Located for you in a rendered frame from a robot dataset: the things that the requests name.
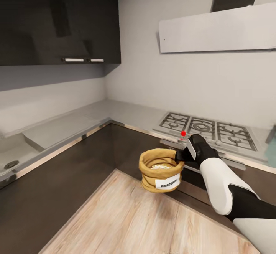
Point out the cabinet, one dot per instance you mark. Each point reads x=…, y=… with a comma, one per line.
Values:
x=59, y=32

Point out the oven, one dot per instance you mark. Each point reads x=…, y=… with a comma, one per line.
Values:
x=192, y=186

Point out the popcorn bag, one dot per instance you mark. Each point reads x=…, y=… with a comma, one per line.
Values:
x=160, y=180

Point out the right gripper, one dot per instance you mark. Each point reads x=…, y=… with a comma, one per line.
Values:
x=182, y=156

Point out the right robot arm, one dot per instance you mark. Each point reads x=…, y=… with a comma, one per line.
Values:
x=232, y=197

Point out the drop in sink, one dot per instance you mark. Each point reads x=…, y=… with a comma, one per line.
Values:
x=32, y=142

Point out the burner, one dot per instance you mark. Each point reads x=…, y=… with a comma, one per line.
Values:
x=231, y=137

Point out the range hood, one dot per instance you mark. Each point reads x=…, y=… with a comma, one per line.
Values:
x=232, y=25

